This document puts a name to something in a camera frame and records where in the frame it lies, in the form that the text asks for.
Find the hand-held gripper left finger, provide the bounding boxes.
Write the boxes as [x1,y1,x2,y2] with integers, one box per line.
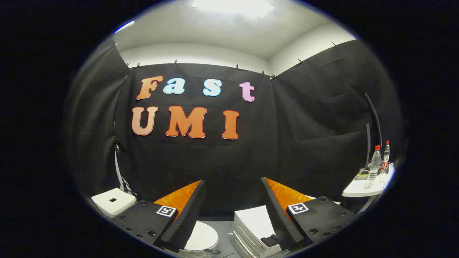
[110,180,208,253]

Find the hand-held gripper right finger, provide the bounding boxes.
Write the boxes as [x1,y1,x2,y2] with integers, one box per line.
[260,177,356,251]

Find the white drawer cabinet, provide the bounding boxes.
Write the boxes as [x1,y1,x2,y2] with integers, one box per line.
[232,195,341,258]

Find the black backdrop cloth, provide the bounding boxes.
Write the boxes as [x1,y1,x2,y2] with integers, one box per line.
[65,38,407,219]

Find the white round table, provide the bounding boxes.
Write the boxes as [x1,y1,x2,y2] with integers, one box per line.
[342,163,396,214]

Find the clear plastic water bottle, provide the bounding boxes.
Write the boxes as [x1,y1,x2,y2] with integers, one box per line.
[381,140,391,174]
[364,145,381,190]

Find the black curved tube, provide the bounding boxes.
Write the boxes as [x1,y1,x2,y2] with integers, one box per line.
[365,93,383,148]
[365,123,371,171]

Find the ceiling light panel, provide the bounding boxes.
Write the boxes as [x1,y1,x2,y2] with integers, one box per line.
[192,0,275,18]

